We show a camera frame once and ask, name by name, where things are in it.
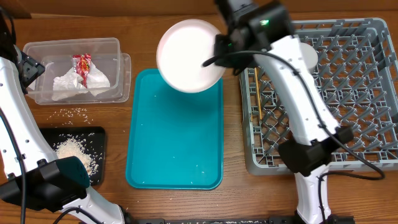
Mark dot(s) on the black plastic tray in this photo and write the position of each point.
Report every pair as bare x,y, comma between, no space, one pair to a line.
94,141

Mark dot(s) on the wooden chopstick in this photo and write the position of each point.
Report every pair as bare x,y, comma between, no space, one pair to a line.
258,95

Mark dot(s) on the scattered rice grains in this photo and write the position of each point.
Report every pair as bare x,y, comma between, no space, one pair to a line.
65,117

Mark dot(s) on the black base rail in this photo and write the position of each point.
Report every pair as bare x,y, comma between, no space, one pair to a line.
271,220

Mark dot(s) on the large pink plate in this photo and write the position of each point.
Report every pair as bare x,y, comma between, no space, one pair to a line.
181,53

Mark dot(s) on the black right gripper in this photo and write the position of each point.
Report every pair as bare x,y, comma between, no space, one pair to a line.
222,58

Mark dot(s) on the white napkin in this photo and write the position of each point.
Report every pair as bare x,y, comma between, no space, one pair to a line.
96,79
68,85

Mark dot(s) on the teal serving tray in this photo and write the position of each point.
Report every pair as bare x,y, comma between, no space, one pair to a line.
176,139

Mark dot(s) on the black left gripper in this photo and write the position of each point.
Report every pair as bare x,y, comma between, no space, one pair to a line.
33,69

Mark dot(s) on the pile of rice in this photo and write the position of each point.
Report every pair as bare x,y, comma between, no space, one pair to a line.
74,147

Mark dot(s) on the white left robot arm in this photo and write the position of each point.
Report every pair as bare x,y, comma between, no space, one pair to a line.
36,178

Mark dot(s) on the clear plastic bin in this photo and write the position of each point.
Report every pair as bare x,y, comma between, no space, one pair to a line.
56,57

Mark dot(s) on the red snack wrapper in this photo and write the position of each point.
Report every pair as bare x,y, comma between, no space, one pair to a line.
81,64

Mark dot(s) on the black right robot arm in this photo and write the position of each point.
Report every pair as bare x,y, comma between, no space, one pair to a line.
266,36

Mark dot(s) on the grey dishwasher rack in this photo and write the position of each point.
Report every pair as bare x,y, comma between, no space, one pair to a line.
356,76

